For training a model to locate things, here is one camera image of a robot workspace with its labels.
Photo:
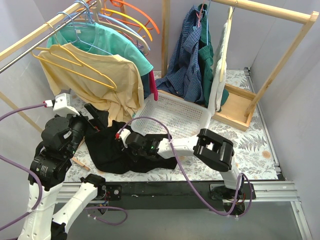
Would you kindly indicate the beige t shirt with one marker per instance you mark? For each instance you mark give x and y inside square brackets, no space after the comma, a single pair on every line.
[121,104]

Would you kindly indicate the right wooden clothes rack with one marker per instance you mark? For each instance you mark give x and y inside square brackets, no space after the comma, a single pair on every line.
[272,48]

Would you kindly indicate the blue plaid shirt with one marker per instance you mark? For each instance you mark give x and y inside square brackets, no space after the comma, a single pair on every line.
[183,78]

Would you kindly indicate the left wooden clothes rack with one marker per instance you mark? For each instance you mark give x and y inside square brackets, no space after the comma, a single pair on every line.
[13,106]

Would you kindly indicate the dark green garment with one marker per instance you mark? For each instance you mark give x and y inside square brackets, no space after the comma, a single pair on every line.
[205,53]

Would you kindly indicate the magenta garment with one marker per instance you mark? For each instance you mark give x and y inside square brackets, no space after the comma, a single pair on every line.
[152,85]

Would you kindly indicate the teal t shirt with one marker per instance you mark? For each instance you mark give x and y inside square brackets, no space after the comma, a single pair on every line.
[101,40]

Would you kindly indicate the black t shirt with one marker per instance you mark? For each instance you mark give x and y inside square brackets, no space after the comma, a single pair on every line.
[107,156]

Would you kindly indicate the aluminium frame rail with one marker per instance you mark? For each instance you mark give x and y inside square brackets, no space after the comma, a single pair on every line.
[288,216]

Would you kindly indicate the yellow orange hanger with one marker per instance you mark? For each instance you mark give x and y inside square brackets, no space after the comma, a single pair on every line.
[114,16]

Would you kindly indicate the wooden clothes rack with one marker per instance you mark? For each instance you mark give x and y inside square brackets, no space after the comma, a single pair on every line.
[272,48]
[13,106]

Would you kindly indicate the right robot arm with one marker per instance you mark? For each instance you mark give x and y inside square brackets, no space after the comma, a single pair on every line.
[214,150]

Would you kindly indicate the floral table cloth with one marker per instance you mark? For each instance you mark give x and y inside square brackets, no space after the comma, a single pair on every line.
[252,155]

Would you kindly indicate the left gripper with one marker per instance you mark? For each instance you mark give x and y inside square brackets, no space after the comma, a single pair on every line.
[88,119]

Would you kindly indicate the white plastic basket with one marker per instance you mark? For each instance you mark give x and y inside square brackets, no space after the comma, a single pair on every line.
[182,118]

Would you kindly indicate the light blue hanger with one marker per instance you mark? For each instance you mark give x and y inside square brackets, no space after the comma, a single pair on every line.
[92,35]

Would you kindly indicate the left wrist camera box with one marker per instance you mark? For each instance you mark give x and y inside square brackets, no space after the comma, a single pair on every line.
[62,105]

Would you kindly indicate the metal rod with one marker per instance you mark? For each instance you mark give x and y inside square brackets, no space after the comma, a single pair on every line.
[36,33]

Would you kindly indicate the black base bar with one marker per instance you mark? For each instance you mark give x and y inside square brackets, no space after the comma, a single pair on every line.
[168,195]

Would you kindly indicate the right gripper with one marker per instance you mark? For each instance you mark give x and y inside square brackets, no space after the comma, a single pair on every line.
[133,141]

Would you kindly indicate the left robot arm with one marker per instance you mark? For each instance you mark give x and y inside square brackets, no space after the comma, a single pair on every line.
[61,138]

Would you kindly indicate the white garment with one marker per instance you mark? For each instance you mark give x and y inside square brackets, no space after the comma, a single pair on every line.
[218,94]

